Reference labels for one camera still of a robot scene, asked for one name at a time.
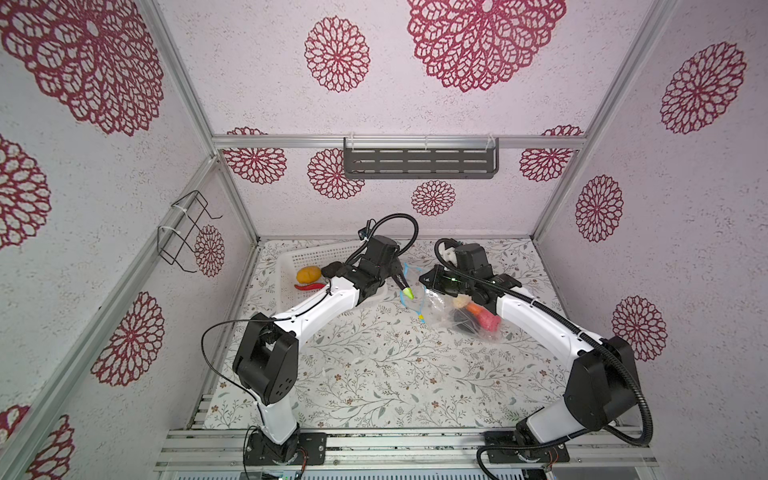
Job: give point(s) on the white perforated plastic basket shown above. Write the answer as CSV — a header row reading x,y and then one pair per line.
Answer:
x,y
290,263

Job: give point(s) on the orange toy fruit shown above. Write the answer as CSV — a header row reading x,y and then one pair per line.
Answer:
x,y
477,311

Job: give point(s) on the red toy chili pepper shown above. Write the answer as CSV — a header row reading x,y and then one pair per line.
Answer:
x,y
310,286

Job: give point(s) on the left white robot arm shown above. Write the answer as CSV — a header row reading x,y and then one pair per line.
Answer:
x,y
267,359

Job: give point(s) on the black textured toy ball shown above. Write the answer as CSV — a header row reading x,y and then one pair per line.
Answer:
x,y
331,269

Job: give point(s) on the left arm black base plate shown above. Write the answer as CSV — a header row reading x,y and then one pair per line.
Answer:
x,y
300,449

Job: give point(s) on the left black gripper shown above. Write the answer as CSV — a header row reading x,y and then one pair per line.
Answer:
x,y
396,266

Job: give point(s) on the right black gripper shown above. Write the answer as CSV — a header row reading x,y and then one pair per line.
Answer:
x,y
436,272

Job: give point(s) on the black wire wall rack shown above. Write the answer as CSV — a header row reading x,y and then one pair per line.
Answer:
x,y
193,243

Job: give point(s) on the yellow toy potato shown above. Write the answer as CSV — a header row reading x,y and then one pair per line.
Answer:
x,y
309,275

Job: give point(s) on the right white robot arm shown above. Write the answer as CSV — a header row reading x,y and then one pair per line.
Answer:
x,y
602,392

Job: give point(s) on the pink red toy ball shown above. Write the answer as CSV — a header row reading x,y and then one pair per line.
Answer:
x,y
489,322

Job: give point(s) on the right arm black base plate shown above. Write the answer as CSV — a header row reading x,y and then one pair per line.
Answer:
x,y
503,448

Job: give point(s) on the dark oval toy avocado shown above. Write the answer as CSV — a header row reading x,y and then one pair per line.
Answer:
x,y
467,326

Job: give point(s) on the clear zip top bag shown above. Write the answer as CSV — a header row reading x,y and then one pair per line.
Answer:
x,y
437,302

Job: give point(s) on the grey slotted wall shelf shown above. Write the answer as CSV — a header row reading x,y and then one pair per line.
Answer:
x,y
427,162

